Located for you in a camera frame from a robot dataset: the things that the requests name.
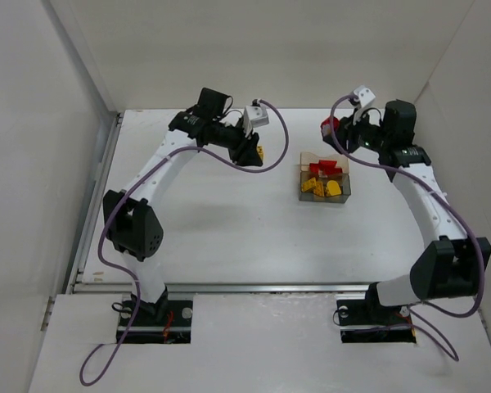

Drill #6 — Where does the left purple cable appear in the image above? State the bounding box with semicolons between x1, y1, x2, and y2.
79;97;290;388

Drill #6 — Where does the purple cable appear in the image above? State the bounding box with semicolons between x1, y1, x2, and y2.
79;97;290;388
330;93;487;364

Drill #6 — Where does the yellow long lego brick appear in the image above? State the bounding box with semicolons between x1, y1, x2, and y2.
300;178;326;197

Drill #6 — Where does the aluminium rail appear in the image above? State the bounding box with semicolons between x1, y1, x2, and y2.
66;282;369;294

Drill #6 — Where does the red yellow lego assembly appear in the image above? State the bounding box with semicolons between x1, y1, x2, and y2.
320;116;340;137

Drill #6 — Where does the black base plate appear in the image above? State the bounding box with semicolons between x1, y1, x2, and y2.
111;297;193;345
333;297;417;344

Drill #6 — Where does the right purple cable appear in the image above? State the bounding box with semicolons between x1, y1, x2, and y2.
330;93;487;364

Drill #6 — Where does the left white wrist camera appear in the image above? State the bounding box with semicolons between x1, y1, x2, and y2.
243;100;269;130

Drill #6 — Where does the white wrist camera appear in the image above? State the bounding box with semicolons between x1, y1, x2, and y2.
352;85;376;125
243;100;269;130

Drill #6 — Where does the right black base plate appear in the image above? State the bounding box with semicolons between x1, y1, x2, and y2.
333;297;417;344

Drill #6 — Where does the red lego brick stack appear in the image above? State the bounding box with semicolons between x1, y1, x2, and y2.
318;160;343;176

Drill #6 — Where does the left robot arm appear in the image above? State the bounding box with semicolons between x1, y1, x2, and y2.
98;88;269;326

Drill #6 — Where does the yellow printed lego brick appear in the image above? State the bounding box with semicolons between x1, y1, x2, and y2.
324;180;342;197

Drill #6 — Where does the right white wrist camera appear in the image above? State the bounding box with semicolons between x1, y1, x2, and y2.
352;85;376;125

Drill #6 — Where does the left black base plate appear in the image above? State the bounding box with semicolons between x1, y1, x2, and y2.
111;297;193;345

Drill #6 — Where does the amber clear plastic container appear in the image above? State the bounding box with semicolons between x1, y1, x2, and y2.
300;151;349;175

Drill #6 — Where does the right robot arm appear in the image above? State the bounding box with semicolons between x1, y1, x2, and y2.
321;93;491;318

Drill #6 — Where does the grey clear plastic container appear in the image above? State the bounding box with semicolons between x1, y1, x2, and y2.
299;171;351;204

